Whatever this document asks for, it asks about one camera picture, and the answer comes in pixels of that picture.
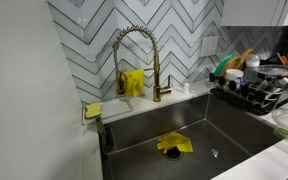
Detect wooden bamboo plate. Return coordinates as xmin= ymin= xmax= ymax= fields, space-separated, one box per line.
xmin=237 ymin=48 xmax=255 ymax=69
xmin=222 ymin=55 xmax=242 ymax=77

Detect clear sponge tray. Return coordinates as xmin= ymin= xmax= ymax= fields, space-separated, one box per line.
xmin=82 ymin=96 xmax=135 ymax=125

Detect clear baby bottle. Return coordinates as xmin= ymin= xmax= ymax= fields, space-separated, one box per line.
xmin=243 ymin=54 xmax=262 ymax=83

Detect metal spoon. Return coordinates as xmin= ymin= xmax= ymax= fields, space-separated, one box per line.
xmin=210 ymin=139 xmax=220 ymax=159

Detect dish brush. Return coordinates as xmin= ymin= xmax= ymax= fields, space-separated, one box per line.
xmin=95 ymin=115 xmax=109 ymax=148

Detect white wall outlet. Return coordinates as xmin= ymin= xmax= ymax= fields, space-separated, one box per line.
xmin=200 ymin=35 xmax=219 ymax=58

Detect blue print small cup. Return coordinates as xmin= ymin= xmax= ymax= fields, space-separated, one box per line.
xmin=236 ymin=76 xmax=247 ymax=89

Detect small white bottle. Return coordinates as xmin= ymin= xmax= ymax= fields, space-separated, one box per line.
xmin=182 ymin=82 xmax=191 ymax=94

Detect green plate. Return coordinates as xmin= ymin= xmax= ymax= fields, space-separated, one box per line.
xmin=214 ymin=53 xmax=237 ymax=76

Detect clear round plate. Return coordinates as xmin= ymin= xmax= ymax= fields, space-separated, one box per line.
xmin=253 ymin=64 xmax=288 ymax=77

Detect black metal dish rack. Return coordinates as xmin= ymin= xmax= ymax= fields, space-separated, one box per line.
xmin=208 ymin=71 xmax=288 ymax=116

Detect hanging yellow rubber glove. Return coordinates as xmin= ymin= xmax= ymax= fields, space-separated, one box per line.
xmin=122 ymin=68 xmax=146 ymax=98

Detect crumpled yellow rubber glove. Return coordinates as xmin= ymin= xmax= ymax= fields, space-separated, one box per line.
xmin=156 ymin=132 xmax=194 ymax=154

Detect white cup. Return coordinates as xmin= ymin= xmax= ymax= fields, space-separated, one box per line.
xmin=224 ymin=68 xmax=245 ymax=83

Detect gold spring faucet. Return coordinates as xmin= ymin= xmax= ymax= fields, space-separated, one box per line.
xmin=112 ymin=24 xmax=172 ymax=103

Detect metal sink caddy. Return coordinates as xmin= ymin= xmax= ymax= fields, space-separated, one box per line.
xmin=98 ymin=124 xmax=118 ymax=155

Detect white upper cabinet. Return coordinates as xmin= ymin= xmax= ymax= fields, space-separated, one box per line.
xmin=221 ymin=0 xmax=288 ymax=27

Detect stainless steel sink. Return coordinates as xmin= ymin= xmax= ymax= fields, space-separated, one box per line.
xmin=98 ymin=93 xmax=288 ymax=180

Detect sink drain hole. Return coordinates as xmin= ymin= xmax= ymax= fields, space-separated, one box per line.
xmin=163 ymin=148 xmax=184 ymax=162

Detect yellow sponge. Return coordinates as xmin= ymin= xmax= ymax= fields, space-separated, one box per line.
xmin=84 ymin=102 xmax=103 ymax=119

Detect orange handled utensil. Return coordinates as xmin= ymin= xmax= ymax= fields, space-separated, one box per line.
xmin=277 ymin=52 xmax=288 ymax=66

